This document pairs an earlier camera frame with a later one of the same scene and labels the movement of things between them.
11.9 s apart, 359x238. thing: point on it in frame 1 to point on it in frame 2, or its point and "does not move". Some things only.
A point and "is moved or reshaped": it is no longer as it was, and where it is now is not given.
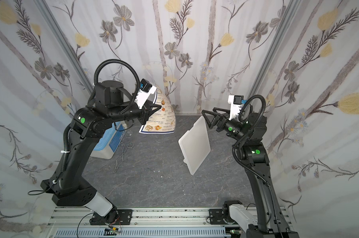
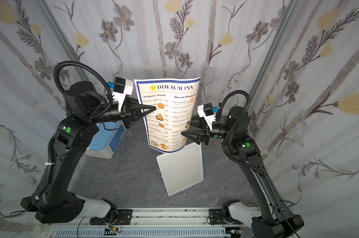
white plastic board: (195, 145) is moved or reshaped
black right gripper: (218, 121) to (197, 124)
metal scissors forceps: (120, 159) does not move
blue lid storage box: (107, 145) does not move
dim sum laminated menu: (163, 120) is moved or reshaped
